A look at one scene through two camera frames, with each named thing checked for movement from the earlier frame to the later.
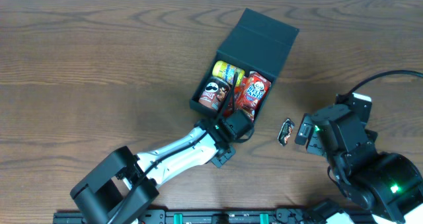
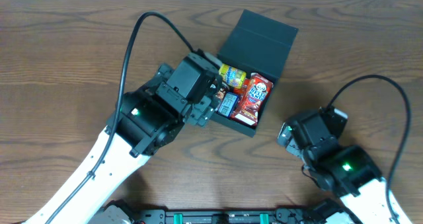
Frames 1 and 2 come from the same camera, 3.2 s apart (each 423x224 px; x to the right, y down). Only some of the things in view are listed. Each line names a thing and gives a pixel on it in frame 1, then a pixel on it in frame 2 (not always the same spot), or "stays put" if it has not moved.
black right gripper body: [305, 135] to [289, 145]
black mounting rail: [216, 216] stays put
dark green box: [256, 43] stays put
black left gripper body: [229, 108] to [205, 108]
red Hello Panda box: [254, 95] stays put
